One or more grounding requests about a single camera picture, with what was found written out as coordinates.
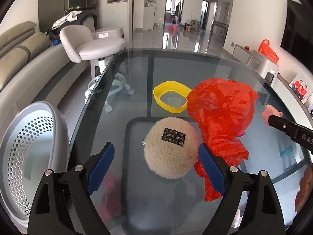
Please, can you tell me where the red plastic bag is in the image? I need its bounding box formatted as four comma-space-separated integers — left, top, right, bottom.
186, 77, 260, 202

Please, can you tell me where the grey perforated trash bin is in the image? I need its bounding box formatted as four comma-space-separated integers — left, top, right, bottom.
1, 101, 70, 228

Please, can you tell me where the person's right hand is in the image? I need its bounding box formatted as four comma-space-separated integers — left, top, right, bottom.
294, 164, 312, 213

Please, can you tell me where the pink pig toy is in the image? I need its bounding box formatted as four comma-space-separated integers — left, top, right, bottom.
261, 105, 283, 126

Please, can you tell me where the framed family photo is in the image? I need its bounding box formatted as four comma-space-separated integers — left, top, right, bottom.
289, 73, 312, 103

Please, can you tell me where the beige fluffy round pouch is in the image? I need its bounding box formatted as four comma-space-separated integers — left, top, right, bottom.
143, 117, 200, 179

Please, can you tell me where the orange bag on stool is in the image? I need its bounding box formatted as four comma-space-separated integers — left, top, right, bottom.
258, 39, 279, 64

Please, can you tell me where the grey leather sofa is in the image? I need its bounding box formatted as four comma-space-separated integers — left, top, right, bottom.
1, 21, 88, 134

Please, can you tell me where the white swivel stool chair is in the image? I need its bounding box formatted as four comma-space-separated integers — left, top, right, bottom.
59, 25, 134, 113

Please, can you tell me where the pink bucket on floor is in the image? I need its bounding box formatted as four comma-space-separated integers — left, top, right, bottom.
168, 24, 178, 35

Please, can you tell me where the pile of clothes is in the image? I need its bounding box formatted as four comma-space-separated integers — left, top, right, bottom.
46, 10, 98, 46

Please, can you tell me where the yellow plastic ring lid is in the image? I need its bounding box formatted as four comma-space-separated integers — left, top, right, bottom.
153, 81, 192, 114

